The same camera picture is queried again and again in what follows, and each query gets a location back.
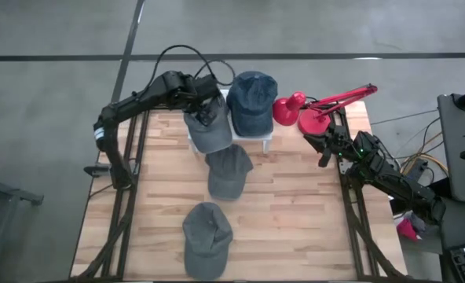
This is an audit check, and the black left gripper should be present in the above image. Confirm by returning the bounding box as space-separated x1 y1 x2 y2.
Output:
187 73 222 127

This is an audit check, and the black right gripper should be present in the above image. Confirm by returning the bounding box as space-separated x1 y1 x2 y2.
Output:
303 124 361 168

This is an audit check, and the grey baseball cap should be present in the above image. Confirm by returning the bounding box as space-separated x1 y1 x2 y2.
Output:
181 201 234 281
182 92 234 155
204 143 254 201

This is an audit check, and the blue denim baseball cap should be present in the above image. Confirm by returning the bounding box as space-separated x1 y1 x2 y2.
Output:
225 70 280 138

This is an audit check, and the red desk lamp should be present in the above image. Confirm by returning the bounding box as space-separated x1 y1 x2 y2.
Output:
272 83 379 137

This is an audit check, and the small white shelf table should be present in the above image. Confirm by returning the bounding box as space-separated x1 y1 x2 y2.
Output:
187 88 275 155

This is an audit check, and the pink object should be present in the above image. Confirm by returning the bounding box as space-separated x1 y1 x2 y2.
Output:
396 218 419 241

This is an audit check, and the black clamp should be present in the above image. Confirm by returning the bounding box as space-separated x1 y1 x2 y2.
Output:
83 164 112 178

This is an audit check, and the dark grey desk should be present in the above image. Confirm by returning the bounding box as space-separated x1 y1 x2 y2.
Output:
436 93 465 208

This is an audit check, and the black tripod stand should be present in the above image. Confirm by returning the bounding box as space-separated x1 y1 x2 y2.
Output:
0 156 45 283

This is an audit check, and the black aluminium table frame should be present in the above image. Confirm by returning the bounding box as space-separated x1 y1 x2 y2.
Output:
334 108 408 281
70 109 152 281

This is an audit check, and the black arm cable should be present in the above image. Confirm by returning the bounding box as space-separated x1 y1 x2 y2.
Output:
148 44 236 94

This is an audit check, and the thin grey cable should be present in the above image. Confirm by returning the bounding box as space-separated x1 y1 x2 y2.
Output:
369 108 440 126

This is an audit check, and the yellow cable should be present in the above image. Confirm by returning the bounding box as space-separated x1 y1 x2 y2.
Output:
400 151 449 178

